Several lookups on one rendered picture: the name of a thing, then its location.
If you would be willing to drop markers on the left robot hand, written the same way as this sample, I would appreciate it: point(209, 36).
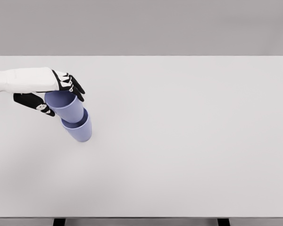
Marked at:
point(33, 80)

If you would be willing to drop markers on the blue plastic cup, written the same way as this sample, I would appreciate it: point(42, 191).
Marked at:
point(68, 109)
point(81, 131)

